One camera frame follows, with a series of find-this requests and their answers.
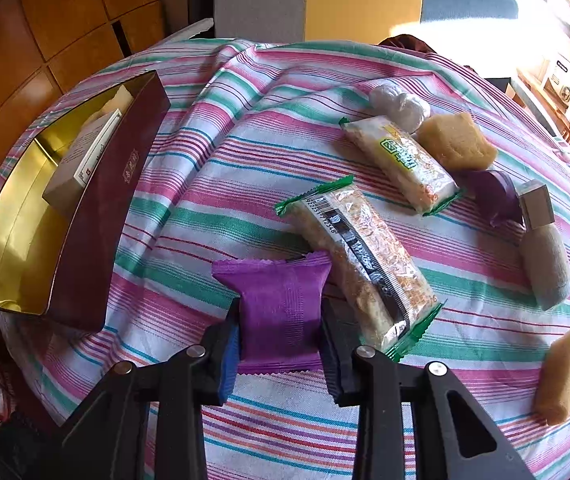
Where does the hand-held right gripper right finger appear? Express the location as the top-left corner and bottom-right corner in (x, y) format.
(319, 299), (536, 480)

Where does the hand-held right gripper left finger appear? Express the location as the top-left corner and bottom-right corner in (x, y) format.
(56, 299), (242, 480)

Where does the purple snack packet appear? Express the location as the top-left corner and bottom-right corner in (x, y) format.
(458, 169), (526, 228)
(211, 251), (333, 375)

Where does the clear green-edged snack packet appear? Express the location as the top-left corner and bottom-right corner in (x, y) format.
(274, 175), (447, 363)

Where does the maroon gold tin box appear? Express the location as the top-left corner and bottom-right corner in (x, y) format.
(0, 70), (172, 333)

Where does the yellow label cracker packet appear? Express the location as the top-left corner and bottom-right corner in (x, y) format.
(339, 115), (463, 217)

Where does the white blue towel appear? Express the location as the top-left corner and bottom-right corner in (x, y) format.
(518, 225), (570, 312)

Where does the small white printed box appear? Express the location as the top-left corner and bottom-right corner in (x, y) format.
(515, 179), (556, 231)

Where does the striped tablecloth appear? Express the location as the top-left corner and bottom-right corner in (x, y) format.
(0, 37), (570, 480)

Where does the large white box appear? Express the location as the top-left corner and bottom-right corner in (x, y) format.
(42, 108), (124, 218)

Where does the wooden shelf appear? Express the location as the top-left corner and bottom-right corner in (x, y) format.
(508, 67), (570, 161)

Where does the white foam piece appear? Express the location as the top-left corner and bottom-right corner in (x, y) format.
(165, 17), (215, 43)

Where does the dark brown object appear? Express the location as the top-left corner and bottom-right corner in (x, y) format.
(379, 34), (438, 55)

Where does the grey upholstered panel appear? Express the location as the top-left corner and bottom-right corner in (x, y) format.
(214, 0), (308, 43)

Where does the white printed carton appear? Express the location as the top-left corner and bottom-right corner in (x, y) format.
(540, 52), (570, 106)

